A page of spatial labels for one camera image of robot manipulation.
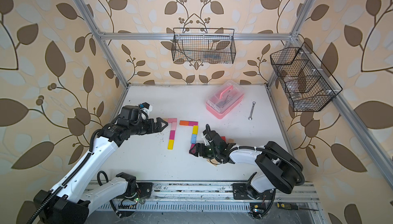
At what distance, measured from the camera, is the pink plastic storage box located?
983mm

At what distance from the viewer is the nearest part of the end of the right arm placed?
0.65m

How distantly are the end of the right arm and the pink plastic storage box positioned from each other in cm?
26
